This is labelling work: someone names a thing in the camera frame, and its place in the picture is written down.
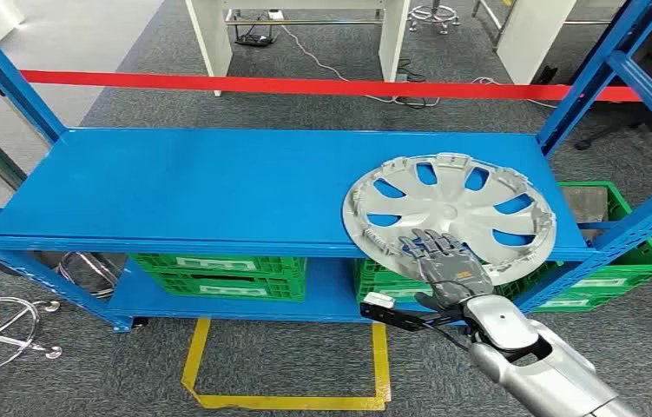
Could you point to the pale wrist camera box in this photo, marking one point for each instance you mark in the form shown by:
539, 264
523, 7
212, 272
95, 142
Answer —
378, 299

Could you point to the black camera bracket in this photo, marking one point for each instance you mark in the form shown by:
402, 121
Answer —
394, 317

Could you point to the silver wheel hubcap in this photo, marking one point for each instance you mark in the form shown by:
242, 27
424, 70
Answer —
452, 213

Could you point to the red barrier tape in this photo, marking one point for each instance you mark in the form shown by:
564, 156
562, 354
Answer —
302, 86

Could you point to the chrome stool base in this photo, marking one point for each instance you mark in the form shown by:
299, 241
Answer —
81, 270

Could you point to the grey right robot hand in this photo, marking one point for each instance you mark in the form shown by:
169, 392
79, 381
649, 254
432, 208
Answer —
452, 276

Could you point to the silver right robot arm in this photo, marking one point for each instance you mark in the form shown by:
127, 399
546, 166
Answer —
555, 374

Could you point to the brown cardboard sheet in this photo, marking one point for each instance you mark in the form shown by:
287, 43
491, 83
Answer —
584, 204

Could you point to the blue metal shelf rack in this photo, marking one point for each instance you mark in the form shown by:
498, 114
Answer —
216, 184

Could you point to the small black device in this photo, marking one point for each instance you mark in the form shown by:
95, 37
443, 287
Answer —
253, 40

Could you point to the white table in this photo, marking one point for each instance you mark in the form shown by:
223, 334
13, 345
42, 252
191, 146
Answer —
213, 40
532, 40

